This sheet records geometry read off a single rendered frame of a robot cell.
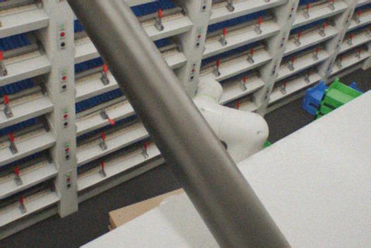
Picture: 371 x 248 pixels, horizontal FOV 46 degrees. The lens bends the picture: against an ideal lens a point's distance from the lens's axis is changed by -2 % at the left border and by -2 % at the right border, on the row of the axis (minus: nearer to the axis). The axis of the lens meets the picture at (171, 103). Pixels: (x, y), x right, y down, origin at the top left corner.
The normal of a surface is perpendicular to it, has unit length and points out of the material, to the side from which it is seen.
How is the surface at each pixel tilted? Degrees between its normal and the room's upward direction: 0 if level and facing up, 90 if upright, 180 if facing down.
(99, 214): 0
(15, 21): 21
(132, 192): 0
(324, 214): 0
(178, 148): 55
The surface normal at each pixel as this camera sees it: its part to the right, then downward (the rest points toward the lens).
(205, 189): -0.41, -0.08
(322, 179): 0.11, -0.78
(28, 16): 0.33, -0.53
